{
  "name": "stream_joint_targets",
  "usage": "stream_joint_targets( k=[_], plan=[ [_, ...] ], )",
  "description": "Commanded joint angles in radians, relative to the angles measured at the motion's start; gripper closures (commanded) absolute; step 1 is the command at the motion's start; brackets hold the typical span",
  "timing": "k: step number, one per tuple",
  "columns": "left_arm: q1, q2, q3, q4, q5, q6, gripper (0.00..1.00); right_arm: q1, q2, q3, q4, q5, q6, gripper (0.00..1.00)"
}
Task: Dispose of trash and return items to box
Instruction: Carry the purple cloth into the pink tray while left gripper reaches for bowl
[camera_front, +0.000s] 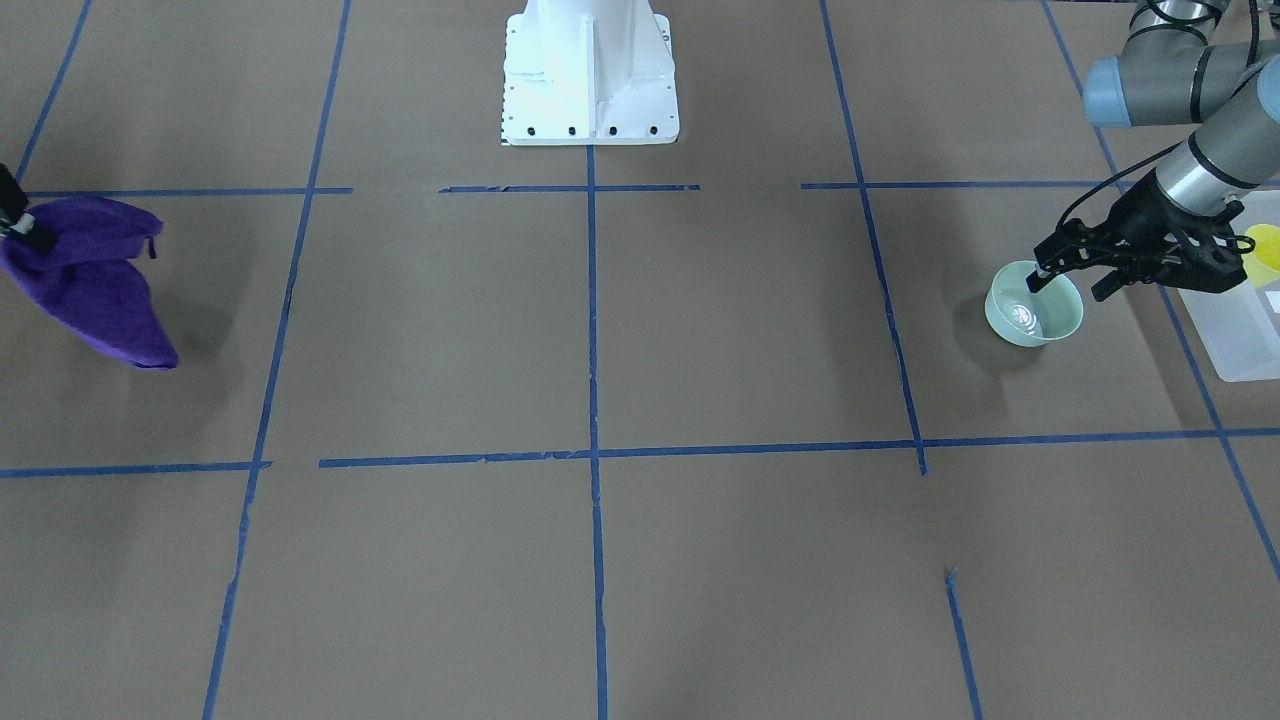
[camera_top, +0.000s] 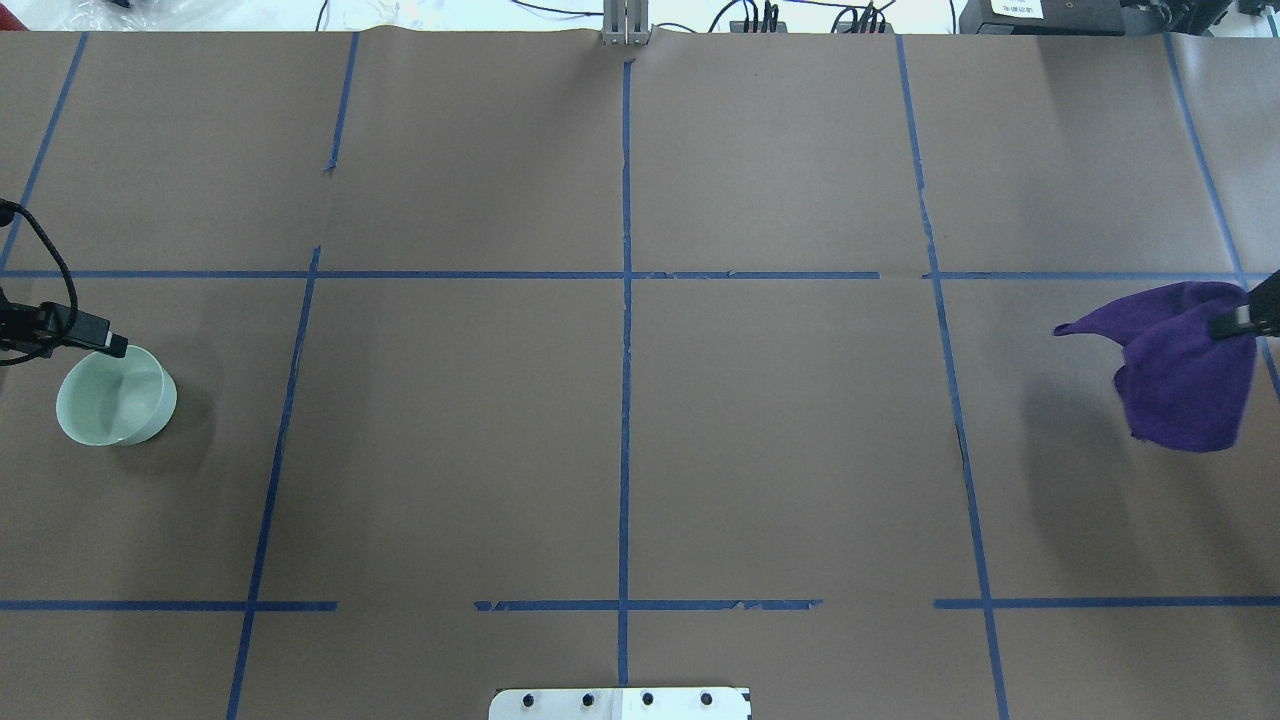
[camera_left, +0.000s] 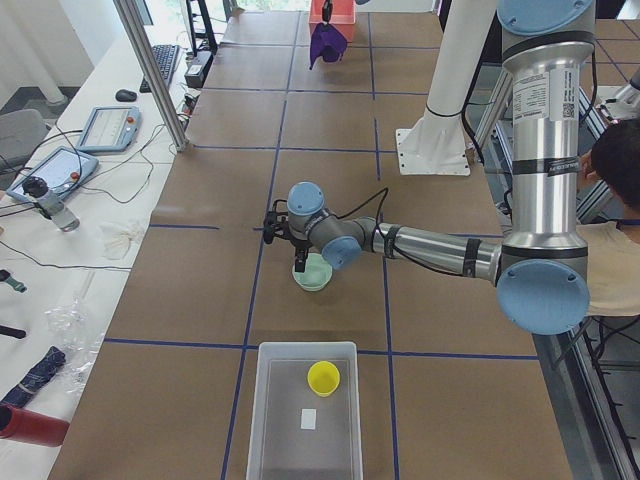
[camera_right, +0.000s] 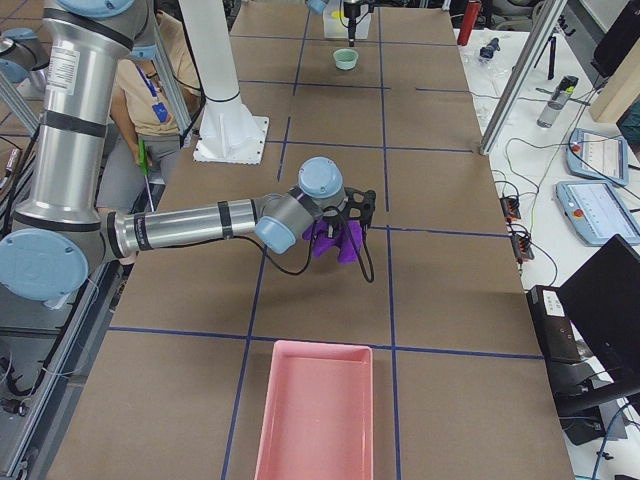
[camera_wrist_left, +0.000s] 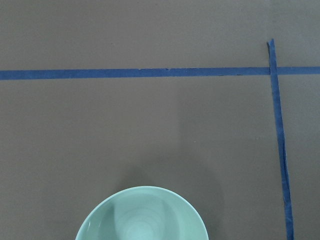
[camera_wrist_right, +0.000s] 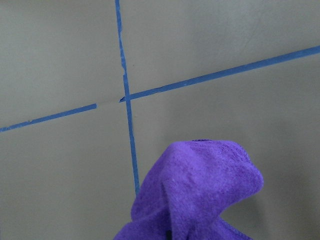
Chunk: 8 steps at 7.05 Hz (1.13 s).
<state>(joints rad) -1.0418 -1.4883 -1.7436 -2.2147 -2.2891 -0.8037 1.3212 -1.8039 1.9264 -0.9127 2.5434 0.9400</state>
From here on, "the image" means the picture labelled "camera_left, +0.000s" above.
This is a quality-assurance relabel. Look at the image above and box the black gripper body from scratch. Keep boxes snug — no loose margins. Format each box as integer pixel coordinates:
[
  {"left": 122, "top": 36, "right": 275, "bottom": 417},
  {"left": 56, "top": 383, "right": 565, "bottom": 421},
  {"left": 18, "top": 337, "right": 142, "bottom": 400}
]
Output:
[
  {"left": 321, "top": 0, "right": 333, "bottom": 24},
  {"left": 263, "top": 199, "right": 312, "bottom": 254}
]

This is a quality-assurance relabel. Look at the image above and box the mint green bowl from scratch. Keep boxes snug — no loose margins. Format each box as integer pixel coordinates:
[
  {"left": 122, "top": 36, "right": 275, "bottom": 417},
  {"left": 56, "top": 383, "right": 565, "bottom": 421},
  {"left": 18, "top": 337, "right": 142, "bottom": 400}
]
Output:
[{"left": 292, "top": 253, "right": 333, "bottom": 292}]

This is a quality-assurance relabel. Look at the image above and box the purple cloth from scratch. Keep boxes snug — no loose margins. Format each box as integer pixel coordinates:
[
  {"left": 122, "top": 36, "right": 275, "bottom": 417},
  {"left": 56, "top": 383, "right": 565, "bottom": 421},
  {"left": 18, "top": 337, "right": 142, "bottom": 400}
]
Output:
[{"left": 309, "top": 23, "right": 348, "bottom": 70}]

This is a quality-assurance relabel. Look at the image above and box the yellow plastic cup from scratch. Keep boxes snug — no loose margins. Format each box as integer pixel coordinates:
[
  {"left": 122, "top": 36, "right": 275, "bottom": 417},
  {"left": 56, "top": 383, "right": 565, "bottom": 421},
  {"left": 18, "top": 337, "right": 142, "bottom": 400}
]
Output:
[{"left": 307, "top": 360, "right": 341, "bottom": 398}]

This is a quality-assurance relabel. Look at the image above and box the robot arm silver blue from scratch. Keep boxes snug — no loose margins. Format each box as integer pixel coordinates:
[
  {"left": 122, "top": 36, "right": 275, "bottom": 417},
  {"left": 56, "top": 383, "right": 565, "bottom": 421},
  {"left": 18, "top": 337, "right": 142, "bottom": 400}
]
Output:
[{"left": 262, "top": 1, "right": 596, "bottom": 335}]

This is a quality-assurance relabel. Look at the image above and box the black computer box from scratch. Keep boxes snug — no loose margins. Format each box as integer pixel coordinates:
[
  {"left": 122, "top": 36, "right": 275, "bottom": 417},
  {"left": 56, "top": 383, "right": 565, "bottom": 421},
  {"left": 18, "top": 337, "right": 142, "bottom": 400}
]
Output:
[{"left": 184, "top": 50, "right": 214, "bottom": 89}]

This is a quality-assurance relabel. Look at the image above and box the pink plastic bin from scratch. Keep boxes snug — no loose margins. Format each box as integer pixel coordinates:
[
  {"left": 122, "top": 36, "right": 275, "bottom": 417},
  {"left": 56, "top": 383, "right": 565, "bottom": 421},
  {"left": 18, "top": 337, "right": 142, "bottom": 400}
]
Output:
[{"left": 308, "top": 0, "right": 356, "bottom": 43}]

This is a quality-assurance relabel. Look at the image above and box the translucent white plastic bin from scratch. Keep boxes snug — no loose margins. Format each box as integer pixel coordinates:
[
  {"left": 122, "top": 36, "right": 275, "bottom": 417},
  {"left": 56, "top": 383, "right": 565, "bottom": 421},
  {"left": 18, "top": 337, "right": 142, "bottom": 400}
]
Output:
[{"left": 246, "top": 341, "right": 364, "bottom": 479}]

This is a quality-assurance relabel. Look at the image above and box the white crumpled tissue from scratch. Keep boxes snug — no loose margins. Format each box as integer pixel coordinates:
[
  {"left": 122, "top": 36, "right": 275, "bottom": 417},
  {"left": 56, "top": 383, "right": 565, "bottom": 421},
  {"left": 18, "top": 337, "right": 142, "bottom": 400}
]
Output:
[{"left": 99, "top": 221, "right": 146, "bottom": 260}]

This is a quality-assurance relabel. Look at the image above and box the white label in bin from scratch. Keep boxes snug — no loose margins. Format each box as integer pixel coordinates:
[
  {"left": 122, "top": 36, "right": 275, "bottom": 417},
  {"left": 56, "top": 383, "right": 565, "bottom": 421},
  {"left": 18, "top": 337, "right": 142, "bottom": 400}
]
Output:
[{"left": 300, "top": 408, "right": 317, "bottom": 430}]

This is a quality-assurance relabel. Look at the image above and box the black keyboard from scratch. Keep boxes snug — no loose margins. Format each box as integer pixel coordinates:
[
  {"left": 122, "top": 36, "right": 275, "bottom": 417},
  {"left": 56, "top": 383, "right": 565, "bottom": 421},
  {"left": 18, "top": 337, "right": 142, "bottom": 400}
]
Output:
[{"left": 151, "top": 44, "right": 181, "bottom": 87}]

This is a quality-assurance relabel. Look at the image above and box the teach pendant far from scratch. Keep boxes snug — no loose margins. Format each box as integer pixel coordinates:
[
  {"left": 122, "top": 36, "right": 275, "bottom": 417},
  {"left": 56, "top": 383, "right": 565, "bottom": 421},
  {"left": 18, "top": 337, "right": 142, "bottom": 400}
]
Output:
[{"left": 76, "top": 106, "right": 141, "bottom": 154}]

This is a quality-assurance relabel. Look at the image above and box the teach pendant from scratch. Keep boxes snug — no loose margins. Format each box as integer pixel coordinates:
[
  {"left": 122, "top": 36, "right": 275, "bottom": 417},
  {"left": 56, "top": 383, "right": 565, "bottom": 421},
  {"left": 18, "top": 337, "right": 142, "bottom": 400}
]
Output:
[
  {"left": 6, "top": 146, "right": 99, "bottom": 202},
  {"left": 76, "top": 106, "right": 141, "bottom": 154}
]

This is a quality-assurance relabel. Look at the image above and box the black computer mouse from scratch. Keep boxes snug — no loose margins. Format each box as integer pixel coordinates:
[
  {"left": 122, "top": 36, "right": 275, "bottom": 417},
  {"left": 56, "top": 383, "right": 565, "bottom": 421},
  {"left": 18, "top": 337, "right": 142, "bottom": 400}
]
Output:
[{"left": 115, "top": 89, "right": 137, "bottom": 102}]

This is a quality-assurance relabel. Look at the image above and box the teach pendant near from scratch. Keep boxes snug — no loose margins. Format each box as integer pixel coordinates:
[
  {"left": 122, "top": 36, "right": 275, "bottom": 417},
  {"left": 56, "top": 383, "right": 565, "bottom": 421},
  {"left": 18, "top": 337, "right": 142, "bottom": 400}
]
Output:
[{"left": 6, "top": 146, "right": 99, "bottom": 202}]

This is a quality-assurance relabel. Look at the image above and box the clear water bottle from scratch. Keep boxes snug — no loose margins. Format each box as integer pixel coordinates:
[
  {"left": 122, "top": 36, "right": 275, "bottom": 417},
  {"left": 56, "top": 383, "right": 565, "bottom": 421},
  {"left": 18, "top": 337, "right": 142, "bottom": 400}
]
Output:
[{"left": 22, "top": 176, "right": 80, "bottom": 232}]

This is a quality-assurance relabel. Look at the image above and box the crumpled clear plastic wrap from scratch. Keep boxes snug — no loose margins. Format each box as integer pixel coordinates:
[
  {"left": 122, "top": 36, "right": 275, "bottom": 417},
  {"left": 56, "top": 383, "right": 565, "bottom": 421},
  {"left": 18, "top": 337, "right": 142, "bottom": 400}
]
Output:
[{"left": 44, "top": 295, "right": 105, "bottom": 397}]

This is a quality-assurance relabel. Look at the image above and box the folded blue umbrella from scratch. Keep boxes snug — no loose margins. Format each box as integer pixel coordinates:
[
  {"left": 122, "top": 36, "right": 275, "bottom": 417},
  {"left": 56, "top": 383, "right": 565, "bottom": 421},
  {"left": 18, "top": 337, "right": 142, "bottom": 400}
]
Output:
[{"left": 1, "top": 346, "right": 66, "bottom": 408}]

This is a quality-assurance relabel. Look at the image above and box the person in beige shirt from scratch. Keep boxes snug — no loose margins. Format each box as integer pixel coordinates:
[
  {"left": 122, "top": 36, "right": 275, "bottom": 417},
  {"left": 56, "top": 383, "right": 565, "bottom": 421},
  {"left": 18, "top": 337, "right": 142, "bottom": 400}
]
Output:
[{"left": 577, "top": 119, "right": 639, "bottom": 317}]

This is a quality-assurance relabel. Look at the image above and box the red bottle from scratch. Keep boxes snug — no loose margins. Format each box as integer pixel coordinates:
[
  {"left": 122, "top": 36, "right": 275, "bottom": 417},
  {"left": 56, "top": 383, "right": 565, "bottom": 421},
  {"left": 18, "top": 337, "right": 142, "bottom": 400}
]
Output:
[{"left": 1, "top": 404, "right": 70, "bottom": 447}]

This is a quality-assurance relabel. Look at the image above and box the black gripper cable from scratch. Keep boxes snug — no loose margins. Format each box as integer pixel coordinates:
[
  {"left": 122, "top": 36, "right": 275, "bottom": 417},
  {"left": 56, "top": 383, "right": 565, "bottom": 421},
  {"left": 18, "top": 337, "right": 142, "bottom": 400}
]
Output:
[{"left": 334, "top": 187, "right": 469, "bottom": 277}]

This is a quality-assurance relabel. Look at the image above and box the white pedestal column base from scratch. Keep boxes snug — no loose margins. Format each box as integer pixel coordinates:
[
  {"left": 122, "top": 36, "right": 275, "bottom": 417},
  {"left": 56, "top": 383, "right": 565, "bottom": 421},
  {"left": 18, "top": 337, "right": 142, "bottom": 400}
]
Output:
[{"left": 396, "top": 0, "right": 498, "bottom": 176}]

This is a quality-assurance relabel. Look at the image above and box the aluminium frame post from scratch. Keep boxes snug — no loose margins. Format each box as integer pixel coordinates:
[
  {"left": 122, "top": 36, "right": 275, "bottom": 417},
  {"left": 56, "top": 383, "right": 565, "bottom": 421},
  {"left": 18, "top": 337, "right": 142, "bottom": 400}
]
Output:
[{"left": 113, "top": 0, "right": 188, "bottom": 152}]

